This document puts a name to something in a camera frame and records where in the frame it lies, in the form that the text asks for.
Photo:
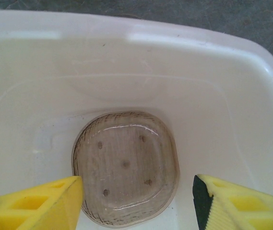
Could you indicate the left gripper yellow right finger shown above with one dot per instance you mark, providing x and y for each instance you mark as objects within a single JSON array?
[{"x": 241, "y": 208}]

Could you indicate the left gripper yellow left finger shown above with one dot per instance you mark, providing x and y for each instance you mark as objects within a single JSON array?
[{"x": 30, "y": 206}]

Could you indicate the clear glass plate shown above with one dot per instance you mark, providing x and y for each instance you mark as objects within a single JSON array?
[{"x": 126, "y": 167}]

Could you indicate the white plastic bin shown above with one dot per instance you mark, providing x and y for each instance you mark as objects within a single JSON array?
[{"x": 136, "y": 72}]

